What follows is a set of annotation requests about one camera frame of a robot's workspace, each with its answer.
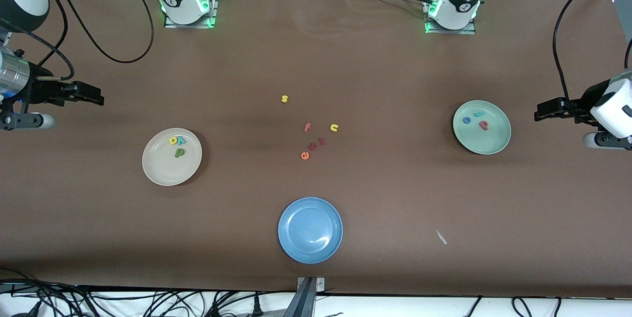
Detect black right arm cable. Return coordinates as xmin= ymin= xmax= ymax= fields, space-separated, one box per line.
xmin=0 ymin=0 xmax=155 ymax=81

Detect dark grey metal post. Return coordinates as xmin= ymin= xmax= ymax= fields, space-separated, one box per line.
xmin=282 ymin=277 xmax=316 ymax=317

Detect blue plate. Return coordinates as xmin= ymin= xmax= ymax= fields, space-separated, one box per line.
xmin=277 ymin=197 xmax=344 ymax=264

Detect silver edge bracket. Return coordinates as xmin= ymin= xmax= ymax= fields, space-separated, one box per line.
xmin=296 ymin=277 xmax=325 ymax=292

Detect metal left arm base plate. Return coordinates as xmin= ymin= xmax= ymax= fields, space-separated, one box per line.
xmin=424 ymin=0 xmax=477 ymax=35

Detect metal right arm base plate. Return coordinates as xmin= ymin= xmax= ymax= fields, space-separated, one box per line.
xmin=164 ymin=0 xmax=220 ymax=29

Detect beige brown plate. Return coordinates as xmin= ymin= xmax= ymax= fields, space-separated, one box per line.
xmin=142 ymin=128 xmax=203 ymax=187

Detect green plate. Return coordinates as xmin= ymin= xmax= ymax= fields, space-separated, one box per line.
xmin=453 ymin=100 xmax=512 ymax=155

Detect brown table cover sheet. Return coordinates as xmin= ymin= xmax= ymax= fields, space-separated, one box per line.
xmin=0 ymin=0 xmax=632 ymax=300

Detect tangled black cables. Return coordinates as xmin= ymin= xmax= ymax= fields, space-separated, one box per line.
xmin=0 ymin=268 xmax=297 ymax=317

